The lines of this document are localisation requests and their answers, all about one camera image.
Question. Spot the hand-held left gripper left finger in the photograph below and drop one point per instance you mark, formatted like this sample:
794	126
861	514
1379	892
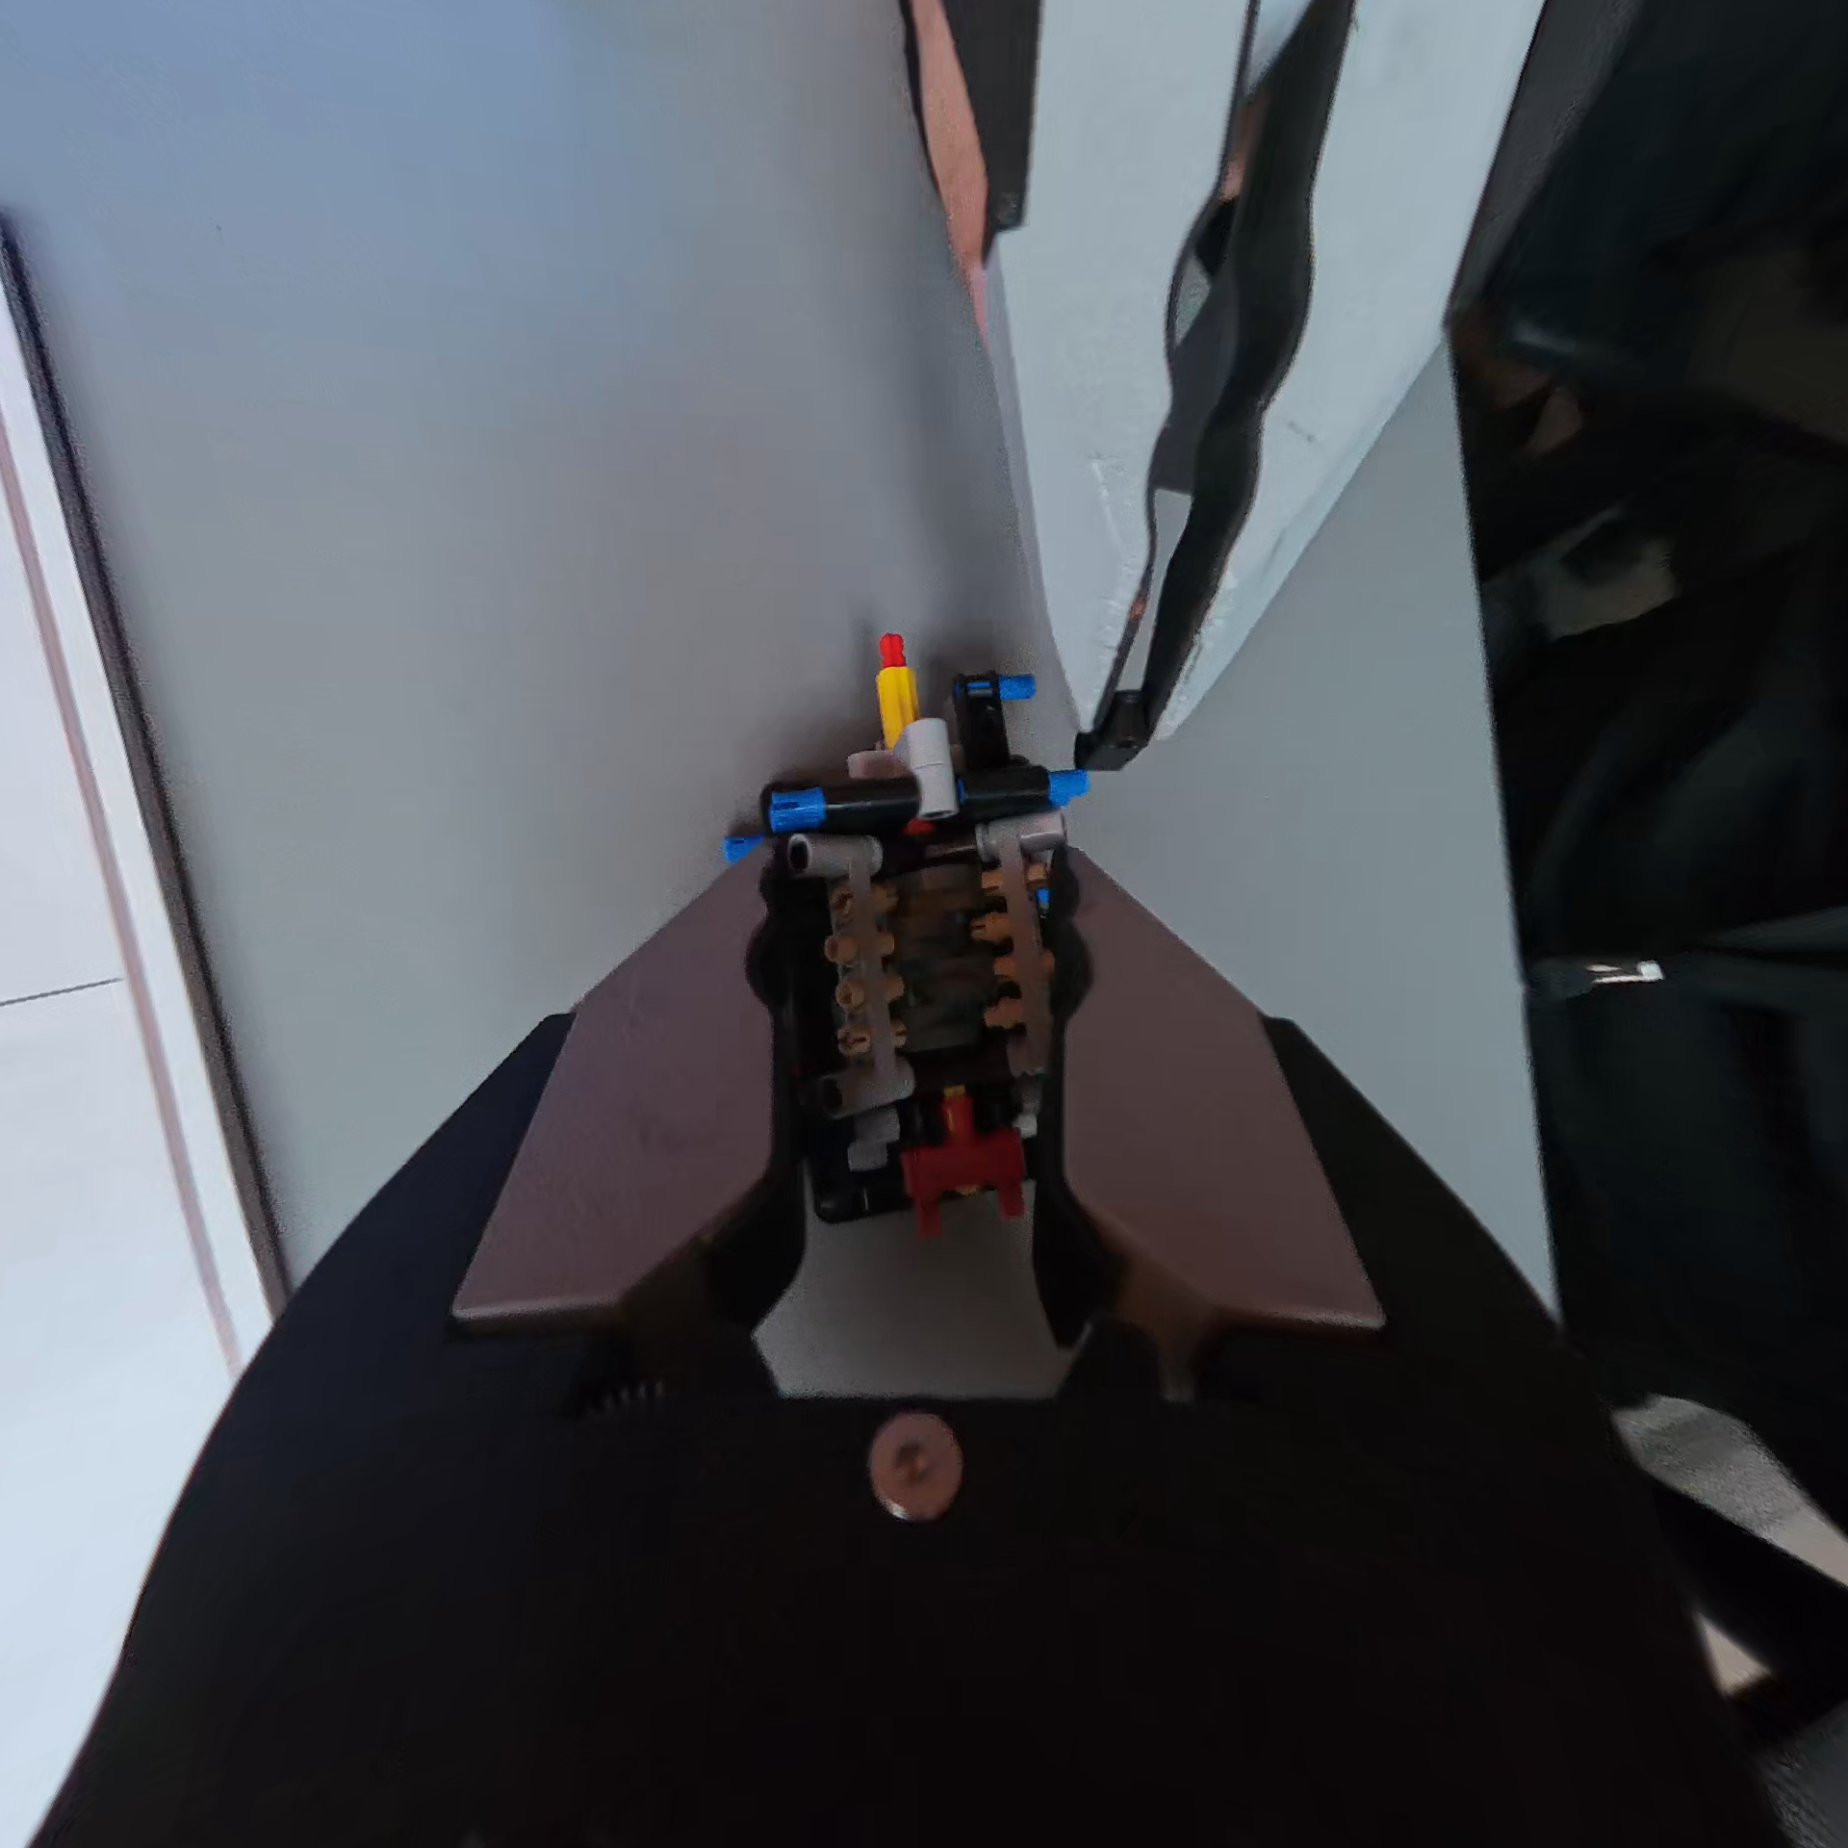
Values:
620	1142

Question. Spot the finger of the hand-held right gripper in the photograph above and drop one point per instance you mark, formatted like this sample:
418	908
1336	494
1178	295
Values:
1387	186
1099	292

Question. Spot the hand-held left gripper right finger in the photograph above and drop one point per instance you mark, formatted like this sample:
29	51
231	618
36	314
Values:
1199	1142

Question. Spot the multicoloured lego assembly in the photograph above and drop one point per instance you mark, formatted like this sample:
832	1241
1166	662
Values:
867	938

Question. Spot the person in black sleeve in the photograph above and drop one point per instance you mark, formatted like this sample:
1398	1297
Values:
1660	649

